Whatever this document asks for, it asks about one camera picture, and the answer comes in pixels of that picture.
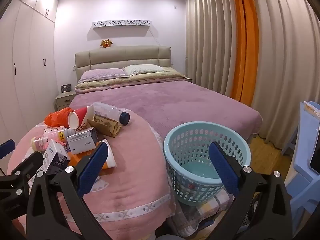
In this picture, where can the small dark picture frame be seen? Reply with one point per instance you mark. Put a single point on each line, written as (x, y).
(65, 88)

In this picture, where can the white wall shelf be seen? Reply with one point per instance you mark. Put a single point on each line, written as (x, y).
(121, 23)

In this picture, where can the white polka-dot packet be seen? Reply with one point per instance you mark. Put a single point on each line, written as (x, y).
(51, 131)

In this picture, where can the beige curtain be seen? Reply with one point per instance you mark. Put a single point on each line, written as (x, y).
(212, 37)
(285, 62)

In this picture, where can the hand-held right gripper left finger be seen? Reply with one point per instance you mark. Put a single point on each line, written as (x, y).
(93, 168)

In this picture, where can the clear bottle with blue cap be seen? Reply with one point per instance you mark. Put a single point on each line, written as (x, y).
(110, 111)

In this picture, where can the beige nightstand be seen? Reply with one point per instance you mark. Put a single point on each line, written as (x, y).
(64, 100)
(188, 79)

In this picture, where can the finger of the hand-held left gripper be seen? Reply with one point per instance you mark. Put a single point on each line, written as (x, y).
(7, 147)
(23, 166)

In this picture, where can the white and dark carton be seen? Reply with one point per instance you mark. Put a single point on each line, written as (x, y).
(53, 158)

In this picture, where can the white pillow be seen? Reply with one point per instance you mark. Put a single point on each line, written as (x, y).
(143, 69)

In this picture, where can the small pink bottle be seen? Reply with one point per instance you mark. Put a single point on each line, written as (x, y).
(40, 143)

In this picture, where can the light blue plastic chair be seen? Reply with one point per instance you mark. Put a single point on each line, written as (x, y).
(300, 170)

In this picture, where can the brown paper box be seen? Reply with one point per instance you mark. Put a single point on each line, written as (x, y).
(106, 126)

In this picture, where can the red and white paper cup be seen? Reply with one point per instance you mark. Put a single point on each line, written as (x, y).
(78, 118)

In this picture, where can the orange white packet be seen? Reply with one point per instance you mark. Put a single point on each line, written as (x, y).
(111, 158)

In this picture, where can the printed paper card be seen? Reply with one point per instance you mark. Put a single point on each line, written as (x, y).
(312, 110)

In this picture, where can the beige folded quilt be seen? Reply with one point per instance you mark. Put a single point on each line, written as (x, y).
(150, 78)

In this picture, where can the white wardrobe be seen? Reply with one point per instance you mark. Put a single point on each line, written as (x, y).
(27, 67)

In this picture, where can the beige padded headboard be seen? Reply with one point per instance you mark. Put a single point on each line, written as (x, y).
(120, 57)

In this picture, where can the white bottle with yellow label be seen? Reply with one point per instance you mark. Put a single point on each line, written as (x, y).
(63, 135)

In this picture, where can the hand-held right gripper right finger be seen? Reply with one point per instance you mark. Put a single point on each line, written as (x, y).
(223, 170)

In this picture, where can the orange curtain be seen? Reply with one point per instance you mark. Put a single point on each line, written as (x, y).
(246, 50)

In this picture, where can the light blue plastic basket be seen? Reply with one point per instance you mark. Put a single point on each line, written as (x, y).
(190, 175)

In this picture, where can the orange plastic bag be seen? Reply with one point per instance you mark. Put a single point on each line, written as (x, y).
(56, 117)

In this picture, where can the orange plush toy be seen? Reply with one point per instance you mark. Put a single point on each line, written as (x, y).
(106, 43)

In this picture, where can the white medicine box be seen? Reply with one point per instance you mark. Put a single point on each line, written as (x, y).
(82, 141)

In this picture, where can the purple pillow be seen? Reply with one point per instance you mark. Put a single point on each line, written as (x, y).
(102, 74)

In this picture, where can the bed with purple cover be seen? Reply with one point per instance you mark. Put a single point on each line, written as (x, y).
(175, 100)

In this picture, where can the pink table cover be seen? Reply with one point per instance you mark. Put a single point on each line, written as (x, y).
(136, 170)

